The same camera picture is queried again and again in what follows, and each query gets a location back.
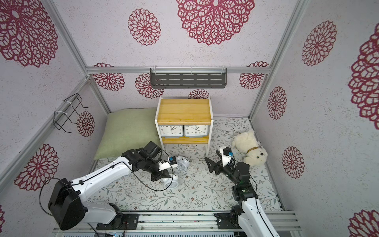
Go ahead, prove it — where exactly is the wooden white-framed two-tier shelf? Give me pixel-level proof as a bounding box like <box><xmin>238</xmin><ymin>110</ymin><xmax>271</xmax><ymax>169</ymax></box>
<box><xmin>155</xmin><ymin>96</ymin><xmax>214</xmax><ymax>156</ymax></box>

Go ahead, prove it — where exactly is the white twin-bell clock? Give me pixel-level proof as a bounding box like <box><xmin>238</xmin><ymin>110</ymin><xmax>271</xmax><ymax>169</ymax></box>
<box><xmin>176</xmin><ymin>156</ymin><xmax>190</xmax><ymax>171</ymax></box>
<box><xmin>162</xmin><ymin>175</ymin><xmax>180</xmax><ymax>189</ymax></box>

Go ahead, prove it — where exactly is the white teddy bear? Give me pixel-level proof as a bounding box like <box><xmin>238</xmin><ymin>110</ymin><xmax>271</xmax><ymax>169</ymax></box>
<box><xmin>232</xmin><ymin>129</ymin><xmax>268</xmax><ymax>166</ymax></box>

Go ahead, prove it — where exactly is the green pillow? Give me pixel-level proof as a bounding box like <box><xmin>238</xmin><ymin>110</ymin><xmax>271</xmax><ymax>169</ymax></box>
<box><xmin>94</xmin><ymin>108</ymin><xmax>160</xmax><ymax>160</ymax></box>

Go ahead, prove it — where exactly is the dark grey wall shelf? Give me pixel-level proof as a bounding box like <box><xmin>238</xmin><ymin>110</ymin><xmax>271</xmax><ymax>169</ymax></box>
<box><xmin>150</xmin><ymin>68</ymin><xmax>227</xmax><ymax>89</ymax></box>

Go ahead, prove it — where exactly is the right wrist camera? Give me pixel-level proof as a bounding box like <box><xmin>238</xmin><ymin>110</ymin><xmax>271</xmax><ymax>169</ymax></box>
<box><xmin>219</xmin><ymin>147</ymin><xmax>233</xmax><ymax>167</ymax></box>

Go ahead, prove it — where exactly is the metal base rail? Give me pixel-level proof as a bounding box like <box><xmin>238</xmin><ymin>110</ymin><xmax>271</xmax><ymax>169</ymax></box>
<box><xmin>53</xmin><ymin>210</ymin><xmax>302</xmax><ymax>233</ymax></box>

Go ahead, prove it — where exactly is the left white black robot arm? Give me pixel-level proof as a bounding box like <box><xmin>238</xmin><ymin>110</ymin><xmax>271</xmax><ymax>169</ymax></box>
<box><xmin>48</xmin><ymin>141</ymin><xmax>177</xmax><ymax>231</ymax></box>

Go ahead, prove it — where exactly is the grey square clock face-down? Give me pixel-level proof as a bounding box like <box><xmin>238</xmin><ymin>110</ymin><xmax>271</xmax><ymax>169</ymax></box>
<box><xmin>159</xmin><ymin>125</ymin><xmax>184</xmax><ymax>138</ymax></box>

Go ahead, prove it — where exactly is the black wire wall rack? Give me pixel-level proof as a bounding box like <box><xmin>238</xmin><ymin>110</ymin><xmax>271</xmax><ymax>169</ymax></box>
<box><xmin>52</xmin><ymin>93</ymin><xmax>88</xmax><ymax>133</ymax></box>

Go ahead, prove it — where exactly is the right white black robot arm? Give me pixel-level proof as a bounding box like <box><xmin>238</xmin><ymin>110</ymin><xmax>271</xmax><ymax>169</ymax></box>
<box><xmin>205</xmin><ymin>157</ymin><xmax>279</xmax><ymax>237</ymax></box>

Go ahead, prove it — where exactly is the grey square alarm clock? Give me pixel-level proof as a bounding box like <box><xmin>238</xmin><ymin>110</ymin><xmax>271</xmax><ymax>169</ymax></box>
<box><xmin>184</xmin><ymin>125</ymin><xmax>209</xmax><ymax>137</ymax></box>

